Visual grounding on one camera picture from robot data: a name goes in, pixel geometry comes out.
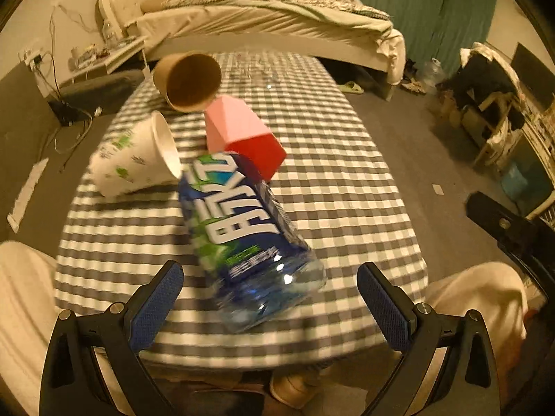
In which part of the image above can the white tissue strip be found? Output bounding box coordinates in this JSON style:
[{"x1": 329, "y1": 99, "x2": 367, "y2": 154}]
[{"x1": 7, "y1": 158, "x2": 49, "y2": 234}]

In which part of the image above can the small water bottle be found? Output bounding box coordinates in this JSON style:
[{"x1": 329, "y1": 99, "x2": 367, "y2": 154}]
[{"x1": 102, "y1": 21, "x2": 119, "y2": 49}]

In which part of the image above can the green slipper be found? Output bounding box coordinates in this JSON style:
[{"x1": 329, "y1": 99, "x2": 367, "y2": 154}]
[{"x1": 338, "y1": 81, "x2": 364, "y2": 95}]

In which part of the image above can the black monitor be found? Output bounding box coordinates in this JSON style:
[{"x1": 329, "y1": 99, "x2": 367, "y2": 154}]
[{"x1": 511, "y1": 43, "x2": 555, "y2": 111}]

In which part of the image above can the brown paper cup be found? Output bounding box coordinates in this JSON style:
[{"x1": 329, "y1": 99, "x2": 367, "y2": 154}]
[{"x1": 152, "y1": 52, "x2": 222, "y2": 113}]

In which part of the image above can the white green paper cup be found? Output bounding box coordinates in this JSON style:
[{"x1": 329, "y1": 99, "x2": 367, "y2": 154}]
[{"x1": 89, "y1": 111, "x2": 181, "y2": 197}]

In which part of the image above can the pink faceted cup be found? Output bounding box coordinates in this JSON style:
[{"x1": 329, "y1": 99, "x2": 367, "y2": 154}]
[{"x1": 204, "y1": 95, "x2": 287, "y2": 182}]

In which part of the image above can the wooden chair with clothes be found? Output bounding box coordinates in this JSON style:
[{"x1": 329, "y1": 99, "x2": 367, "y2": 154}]
[{"x1": 436, "y1": 42, "x2": 526, "y2": 167}]

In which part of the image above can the white bed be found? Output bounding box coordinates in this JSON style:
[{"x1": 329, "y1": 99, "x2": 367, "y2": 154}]
[{"x1": 98, "y1": 0, "x2": 407, "y2": 86}]

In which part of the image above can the checkered tablecloth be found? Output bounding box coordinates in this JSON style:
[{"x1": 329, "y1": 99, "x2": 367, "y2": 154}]
[{"x1": 53, "y1": 51, "x2": 430, "y2": 370}]

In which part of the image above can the white nightstand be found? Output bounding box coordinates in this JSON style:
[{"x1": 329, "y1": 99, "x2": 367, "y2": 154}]
[{"x1": 65, "y1": 36, "x2": 150, "y2": 85}]

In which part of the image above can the blue label plastic bottle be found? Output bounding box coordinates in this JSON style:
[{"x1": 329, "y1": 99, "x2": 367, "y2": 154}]
[{"x1": 178, "y1": 152, "x2": 326, "y2": 332}]

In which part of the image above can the white charging cable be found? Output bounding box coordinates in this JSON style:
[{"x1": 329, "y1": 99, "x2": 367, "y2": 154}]
[{"x1": 40, "y1": 51, "x2": 94, "y2": 170}]

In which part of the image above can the white paper scrap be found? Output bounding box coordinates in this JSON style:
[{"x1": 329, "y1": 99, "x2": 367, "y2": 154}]
[{"x1": 433, "y1": 184, "x2": 444, "y2": 196}]

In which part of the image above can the wall power strip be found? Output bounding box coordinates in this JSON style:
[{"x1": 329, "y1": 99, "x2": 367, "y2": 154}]
[{"x1": 19, "y1": 49, "x2": 43, "y2": 70}]

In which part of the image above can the green curtain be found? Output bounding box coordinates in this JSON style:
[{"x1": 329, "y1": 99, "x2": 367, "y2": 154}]
[{"x1": 361, "y1": 0, "x2": 497, "y2": 75}]

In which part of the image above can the large water jug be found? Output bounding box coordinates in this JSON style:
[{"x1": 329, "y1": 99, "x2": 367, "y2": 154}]
[{"x1": 420, "y1": 57, "x2": 445, "y2": 93}]

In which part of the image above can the clear glass cup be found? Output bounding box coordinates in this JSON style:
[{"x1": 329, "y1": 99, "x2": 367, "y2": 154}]
[{"x1": 230, "y1": 50, "x2": 279, "y2": 89}]

